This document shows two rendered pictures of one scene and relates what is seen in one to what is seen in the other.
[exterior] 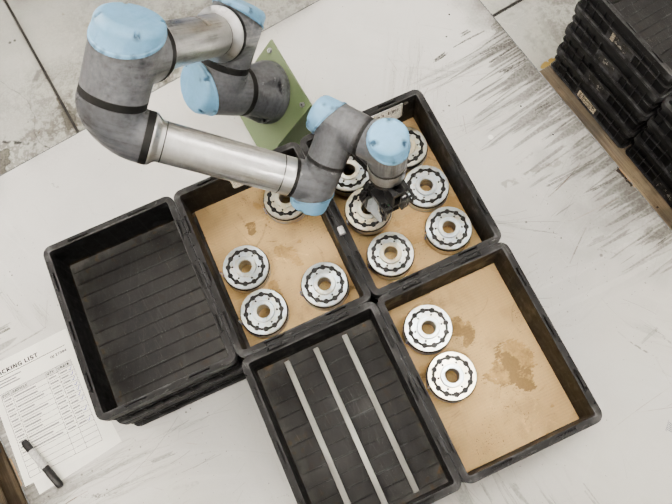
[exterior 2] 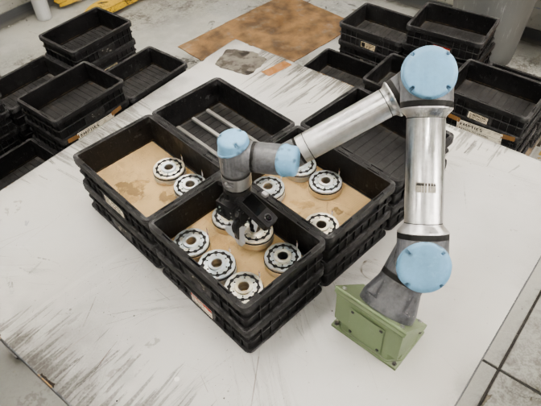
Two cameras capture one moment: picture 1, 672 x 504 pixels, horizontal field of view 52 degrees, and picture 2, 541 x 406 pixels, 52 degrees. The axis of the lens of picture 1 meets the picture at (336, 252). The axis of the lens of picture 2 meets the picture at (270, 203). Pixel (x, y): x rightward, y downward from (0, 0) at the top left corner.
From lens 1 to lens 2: 1.58 m
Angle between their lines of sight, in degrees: 60
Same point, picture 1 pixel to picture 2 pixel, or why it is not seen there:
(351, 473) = (216, 126)
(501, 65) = not seen: outside the picture
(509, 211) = (149, 319)
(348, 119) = (266, 146)
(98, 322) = (401, 141)
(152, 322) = (368, 149)
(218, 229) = (360, 204)
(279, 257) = (307, 200)
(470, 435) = (152, 155)
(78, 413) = not seen: hidden behind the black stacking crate
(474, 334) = (159, 198)
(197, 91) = not seen: hidden behind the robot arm
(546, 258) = (114, 294)
